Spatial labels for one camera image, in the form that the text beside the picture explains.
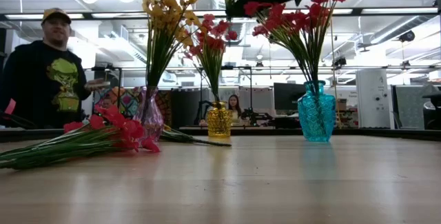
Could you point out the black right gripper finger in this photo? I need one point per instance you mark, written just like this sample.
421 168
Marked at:
236 12

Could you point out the black background robot arm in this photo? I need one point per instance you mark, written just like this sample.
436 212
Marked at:
256 117

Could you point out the yellow glass vase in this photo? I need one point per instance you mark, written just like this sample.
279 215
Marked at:
220 120

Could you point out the blue glass vase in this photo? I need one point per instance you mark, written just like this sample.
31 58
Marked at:
317 113

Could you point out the pink glass vase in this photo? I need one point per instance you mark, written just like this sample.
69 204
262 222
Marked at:
149 113

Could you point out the black overhead beam with lights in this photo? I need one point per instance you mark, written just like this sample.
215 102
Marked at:
358 11

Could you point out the person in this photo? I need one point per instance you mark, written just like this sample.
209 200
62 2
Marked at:
235 103
41 79
107 102

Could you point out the black computer monitor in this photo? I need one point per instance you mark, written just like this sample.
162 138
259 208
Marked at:
286 96

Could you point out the colourful patterned cloth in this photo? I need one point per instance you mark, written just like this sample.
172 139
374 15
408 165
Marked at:
127 101

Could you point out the white tall cabinet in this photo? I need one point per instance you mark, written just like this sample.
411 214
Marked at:
372 93

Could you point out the black round ceiling speaker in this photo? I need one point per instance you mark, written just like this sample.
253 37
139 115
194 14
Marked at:
407 36

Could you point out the grey partition panel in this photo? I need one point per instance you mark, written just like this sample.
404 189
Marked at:
410 107

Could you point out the black background workstation frame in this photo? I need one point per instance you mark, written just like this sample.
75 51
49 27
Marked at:
201 89

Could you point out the white rectangular ceiling duct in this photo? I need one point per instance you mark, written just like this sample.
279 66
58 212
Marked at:
127 50

